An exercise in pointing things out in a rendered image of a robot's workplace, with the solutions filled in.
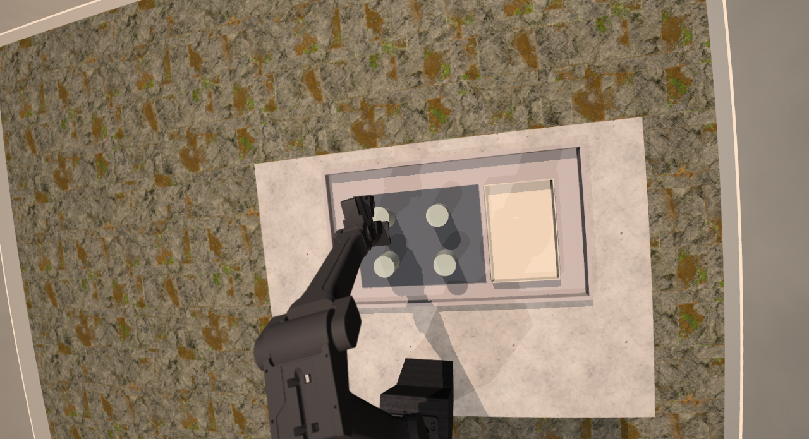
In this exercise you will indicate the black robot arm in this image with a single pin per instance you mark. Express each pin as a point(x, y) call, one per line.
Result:
point(300, 343)

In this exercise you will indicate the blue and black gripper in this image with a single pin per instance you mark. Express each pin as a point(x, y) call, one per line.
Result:
point(384, 238)

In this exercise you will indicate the beige shallow tray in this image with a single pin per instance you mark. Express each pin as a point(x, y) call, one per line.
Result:
point(522, 231)

